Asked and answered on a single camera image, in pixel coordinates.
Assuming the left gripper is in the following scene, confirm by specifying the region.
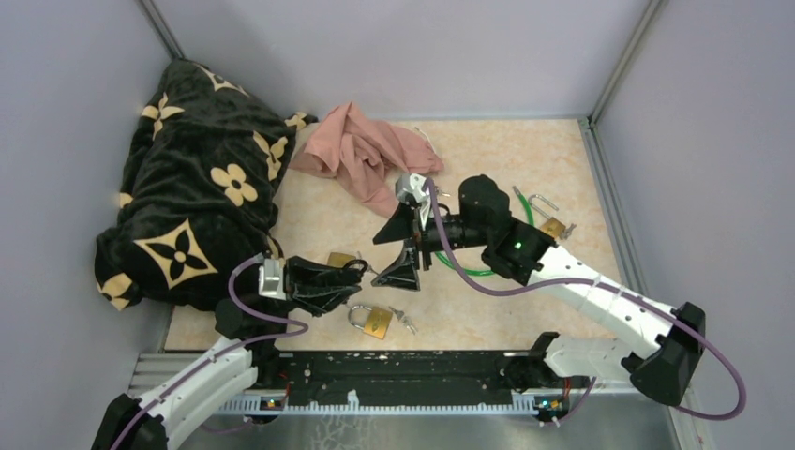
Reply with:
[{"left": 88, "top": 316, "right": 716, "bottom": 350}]
[{"left": 259, "top": 254, "right": 362, "bottom": 321}]

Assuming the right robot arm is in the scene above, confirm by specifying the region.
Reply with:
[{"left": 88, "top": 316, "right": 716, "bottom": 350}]
[{"left": 372, "top": 173, "right": 705, "bottom": 407}]

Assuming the green cable lock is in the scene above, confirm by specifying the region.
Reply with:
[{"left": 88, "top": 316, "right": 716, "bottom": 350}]
[{"left": 434, "top": 186, "right": 534, "bottom": 278}]

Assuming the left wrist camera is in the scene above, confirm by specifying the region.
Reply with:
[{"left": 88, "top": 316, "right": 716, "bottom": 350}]
[{"left": 258, "top": 258, "right": 287, "bottom": 301}]

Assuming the black padlock with keys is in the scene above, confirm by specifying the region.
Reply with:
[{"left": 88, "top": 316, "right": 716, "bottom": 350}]
[{"left": 342, "top": 258, "right": 370, "bottom": 284}]

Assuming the black floral blanket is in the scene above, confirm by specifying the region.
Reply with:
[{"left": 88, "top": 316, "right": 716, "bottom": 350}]
[{"left": 94, "top": 59, "right": 315, "bottom": 311}]

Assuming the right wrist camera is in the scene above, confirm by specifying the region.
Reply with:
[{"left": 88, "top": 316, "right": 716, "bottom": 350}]
[{"left": 395, "top": 172, "right": 431, "bottom": 231}]

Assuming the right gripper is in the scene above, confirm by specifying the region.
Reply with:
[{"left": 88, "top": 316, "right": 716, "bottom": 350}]
[{"left": 371, "top": 201, "right": 488, "bottom": 292}]

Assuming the brass padlock on cable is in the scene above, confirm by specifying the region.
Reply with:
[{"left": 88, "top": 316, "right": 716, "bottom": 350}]
[{"left": 528, "top": 194, "right": 577, "bottom": 241}]

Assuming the brass padlock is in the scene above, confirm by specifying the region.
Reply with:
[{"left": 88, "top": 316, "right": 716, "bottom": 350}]
[
  {"left": 347, "top": 305, "right": 418, "bottom": 339},
  {"left": 528, "top": 194, "right": 577, "bottom": 241},
  {"left": 326, "top": 251, "right": 374, "bottom": 273}
]

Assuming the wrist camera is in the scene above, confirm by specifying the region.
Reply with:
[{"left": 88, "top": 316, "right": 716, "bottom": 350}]
[
  {"left": 395, "top": 172, "right": 431, "bottom": 231},
  {"left": 258, "top": 258, "right": 287, "bottom": 301}
]

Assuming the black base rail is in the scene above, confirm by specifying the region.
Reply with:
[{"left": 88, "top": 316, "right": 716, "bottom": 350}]
[{"left": 254, "top": 351, "right": 565, "bottom": 407}]

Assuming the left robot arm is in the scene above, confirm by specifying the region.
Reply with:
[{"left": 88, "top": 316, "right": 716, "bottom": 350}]
[{"left": 92, "top": 254, "right": 369, "bottom": 449}]

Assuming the aluminium frame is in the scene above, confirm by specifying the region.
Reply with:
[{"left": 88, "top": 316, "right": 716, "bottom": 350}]
[{"left": 112, "top": 0, "right": 715, "bottom": 450}]

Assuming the pink cloth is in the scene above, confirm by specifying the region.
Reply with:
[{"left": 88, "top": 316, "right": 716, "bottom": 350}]
[{"left": 290, "top": 101, "right": 444, "bottom": 218}]

